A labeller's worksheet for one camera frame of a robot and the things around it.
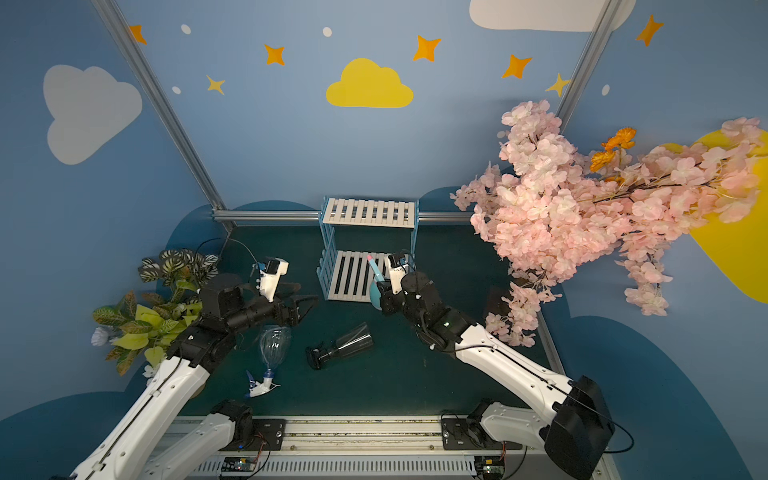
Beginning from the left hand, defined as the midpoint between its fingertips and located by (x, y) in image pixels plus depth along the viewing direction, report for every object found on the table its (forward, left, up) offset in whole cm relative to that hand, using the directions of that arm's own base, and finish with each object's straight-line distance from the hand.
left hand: (307, 287), depth 71 cm
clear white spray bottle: (-6, +12, -19) cm, 23 cm away
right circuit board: (-33, -46, -28) cm, 63 cm away
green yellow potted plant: (-12, +34, -1) cm, 37 cm away
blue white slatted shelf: (+21, -4, -25) cm, 33 cm away
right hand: (+5, -19, -3) cm, 20 cm away
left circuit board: (-34, +16, -28) cm, 47 cm away
